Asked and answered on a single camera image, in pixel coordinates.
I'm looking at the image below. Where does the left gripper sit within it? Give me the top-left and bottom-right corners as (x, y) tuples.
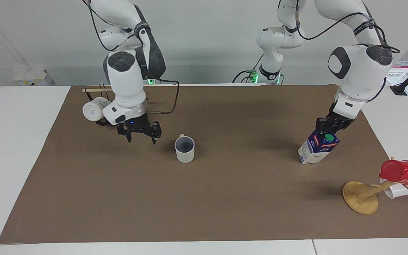
(316, 108), (355, 136)

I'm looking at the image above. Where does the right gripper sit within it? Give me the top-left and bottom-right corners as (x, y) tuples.
(116, 116), (162, 145)

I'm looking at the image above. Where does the blue white milk carton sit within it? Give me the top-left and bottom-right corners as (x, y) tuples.
(298, 129), (340, 165)

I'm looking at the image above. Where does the grey cup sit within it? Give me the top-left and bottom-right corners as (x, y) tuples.
(174, 134), (196, 164)

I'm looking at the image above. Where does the white cup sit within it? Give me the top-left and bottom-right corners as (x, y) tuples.
(380, 178), (408, 200)
(82, 101), (104, 122)

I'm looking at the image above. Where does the red cup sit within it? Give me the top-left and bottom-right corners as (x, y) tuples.
(379, 160), (408, 186)

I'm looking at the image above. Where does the wooden mug tree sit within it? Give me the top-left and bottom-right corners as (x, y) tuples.
(342, 156), (408, 215)

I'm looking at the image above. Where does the white socket box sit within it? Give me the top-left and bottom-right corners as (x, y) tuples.
(13, 69), (54, 87)

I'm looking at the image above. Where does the black cable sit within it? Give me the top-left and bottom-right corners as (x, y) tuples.
(232, 53), (265, 84)
(85, 0), (134, 52)
(294, 0), (401, 54)
(140, 66), (180, 115)

